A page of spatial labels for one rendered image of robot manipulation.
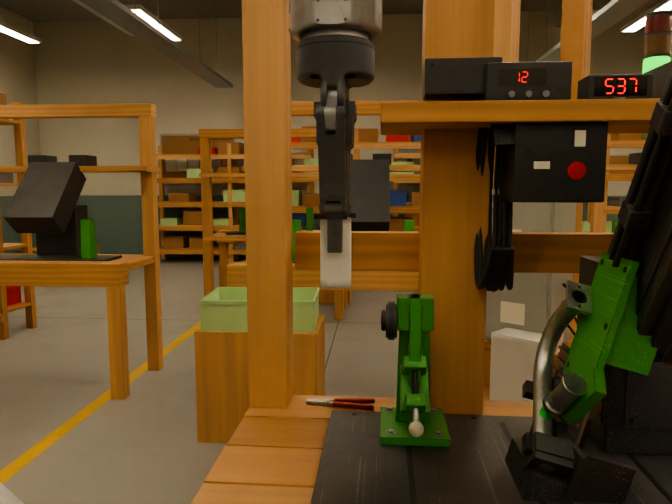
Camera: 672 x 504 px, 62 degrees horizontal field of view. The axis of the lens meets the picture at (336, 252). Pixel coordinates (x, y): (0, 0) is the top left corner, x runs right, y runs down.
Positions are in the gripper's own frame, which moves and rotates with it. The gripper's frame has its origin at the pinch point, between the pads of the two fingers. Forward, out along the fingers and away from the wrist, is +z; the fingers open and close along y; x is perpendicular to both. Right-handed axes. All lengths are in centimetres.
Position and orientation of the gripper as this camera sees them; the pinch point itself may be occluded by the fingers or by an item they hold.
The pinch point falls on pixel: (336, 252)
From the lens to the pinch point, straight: 56.1
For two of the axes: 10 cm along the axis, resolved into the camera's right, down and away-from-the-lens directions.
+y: -0.8, 1.1, -9.9
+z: 0.0, 9.9, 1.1
